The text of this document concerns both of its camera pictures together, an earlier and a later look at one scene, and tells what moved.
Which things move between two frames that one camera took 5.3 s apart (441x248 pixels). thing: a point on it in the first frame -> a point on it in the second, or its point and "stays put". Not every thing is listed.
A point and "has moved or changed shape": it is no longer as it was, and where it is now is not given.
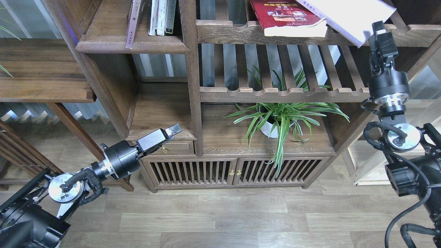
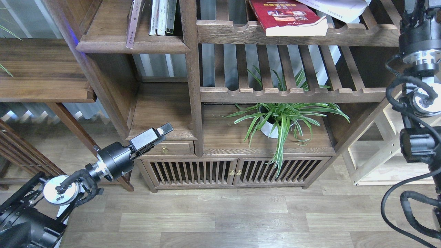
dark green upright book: [170, 16] stays put
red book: [288, 18] stays put
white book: [353, 19] has moved or changed shape
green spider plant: [278, 119] stays put
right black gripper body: [386, 87] -> [419, 41]
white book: [153, 18] stays put
